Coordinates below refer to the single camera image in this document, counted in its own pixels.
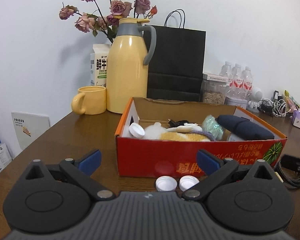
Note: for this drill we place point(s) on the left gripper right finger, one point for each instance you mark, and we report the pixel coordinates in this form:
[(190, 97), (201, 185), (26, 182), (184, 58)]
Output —
[(248, 199)]

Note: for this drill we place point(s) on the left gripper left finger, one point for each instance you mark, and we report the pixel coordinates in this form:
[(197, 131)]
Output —
[(54, 197)]

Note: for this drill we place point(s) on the navy blue pouch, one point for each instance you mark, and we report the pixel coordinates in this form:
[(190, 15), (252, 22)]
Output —
[(244, 128)]

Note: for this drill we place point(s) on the white round cap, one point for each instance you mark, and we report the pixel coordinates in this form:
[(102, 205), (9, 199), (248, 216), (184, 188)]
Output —
[(165, 184), (186, 182)]

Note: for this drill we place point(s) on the colourful snack packets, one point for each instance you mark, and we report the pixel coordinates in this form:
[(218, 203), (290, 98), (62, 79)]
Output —
[(291, 102)]

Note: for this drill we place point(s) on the green glittery item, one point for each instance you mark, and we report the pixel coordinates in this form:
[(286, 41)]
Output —
[(210, 125)]

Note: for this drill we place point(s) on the white robot figurine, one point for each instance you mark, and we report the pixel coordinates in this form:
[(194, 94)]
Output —
[(255, 97)]

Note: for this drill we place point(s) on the white tin box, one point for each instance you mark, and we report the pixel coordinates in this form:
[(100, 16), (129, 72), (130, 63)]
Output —
[(231, 101)]

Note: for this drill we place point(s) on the white plush toy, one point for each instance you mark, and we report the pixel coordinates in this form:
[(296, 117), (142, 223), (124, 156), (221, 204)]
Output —
[(185, 133)]

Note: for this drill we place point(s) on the middle water bottle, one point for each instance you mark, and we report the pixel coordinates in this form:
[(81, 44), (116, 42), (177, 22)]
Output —
[(236, 82)]

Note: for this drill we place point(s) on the water bottle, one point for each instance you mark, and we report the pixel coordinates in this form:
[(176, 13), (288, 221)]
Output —
[(247, 82), (226, 69), (236, 82)]

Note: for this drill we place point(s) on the right water bottle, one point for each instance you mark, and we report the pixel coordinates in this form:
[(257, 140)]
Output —
[(247, 82)]

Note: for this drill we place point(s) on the yellow ceramic mug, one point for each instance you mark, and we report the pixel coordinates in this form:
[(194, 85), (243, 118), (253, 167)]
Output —
[(90, 100)]

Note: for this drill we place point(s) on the red cardboard box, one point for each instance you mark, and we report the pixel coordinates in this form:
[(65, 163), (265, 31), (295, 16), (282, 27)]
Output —
[(155, 158)]

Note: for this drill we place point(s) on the clear seed container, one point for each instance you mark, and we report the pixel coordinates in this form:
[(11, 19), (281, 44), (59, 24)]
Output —
[(213, 89)]

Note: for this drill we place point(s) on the left water bottle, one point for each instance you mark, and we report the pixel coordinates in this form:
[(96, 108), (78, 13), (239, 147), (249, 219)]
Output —
[(226, 69)]

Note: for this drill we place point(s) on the yellow thermos jug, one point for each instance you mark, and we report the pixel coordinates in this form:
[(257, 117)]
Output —
[(127, 62)]

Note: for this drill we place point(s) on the black paper bag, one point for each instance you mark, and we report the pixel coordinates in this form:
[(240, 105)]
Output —
[(175, 71)]

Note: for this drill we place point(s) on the white milk carton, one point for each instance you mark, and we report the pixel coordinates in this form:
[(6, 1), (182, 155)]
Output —
[(98, 64)]

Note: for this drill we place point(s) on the dried pink rose bouquet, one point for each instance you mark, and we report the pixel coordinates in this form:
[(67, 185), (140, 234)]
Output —
[(108, 24)]

